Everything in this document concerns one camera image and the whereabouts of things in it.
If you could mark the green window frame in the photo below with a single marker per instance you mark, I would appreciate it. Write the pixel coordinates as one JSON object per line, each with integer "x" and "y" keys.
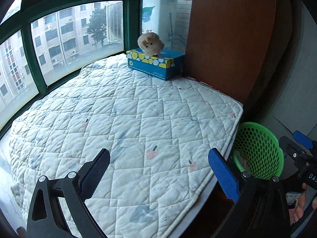
{"x": 44, "y": 43}

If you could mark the green plastic basket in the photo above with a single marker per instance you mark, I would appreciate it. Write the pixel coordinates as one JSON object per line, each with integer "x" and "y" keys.
{"x": 256, "y": 149}

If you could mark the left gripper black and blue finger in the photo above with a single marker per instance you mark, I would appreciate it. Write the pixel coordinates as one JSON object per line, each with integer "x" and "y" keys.
{"x": 46, "y": 218}
{"x": 260, "y": 207}

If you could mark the beige plush toy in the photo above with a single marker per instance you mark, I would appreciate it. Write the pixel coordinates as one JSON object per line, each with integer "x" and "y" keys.
{"x": 150, "y": 43}

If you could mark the brown wooden panel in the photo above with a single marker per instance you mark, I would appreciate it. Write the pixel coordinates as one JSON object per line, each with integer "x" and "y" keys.
{"x": 227, "y": 43}

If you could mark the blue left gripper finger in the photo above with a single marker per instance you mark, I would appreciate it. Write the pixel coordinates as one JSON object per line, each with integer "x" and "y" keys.
{"x": 303, "y": 140}

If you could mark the blue yellow tissue box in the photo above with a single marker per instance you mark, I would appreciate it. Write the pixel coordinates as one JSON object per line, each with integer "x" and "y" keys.
{"x": 163, "y": 66}

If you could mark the white quilted bed mat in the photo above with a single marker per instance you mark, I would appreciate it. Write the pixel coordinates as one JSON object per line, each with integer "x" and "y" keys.
{"x": 158, "y": 134}

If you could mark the person's hand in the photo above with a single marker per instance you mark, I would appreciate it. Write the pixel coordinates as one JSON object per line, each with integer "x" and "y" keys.
{"x": 299, "y": 210}

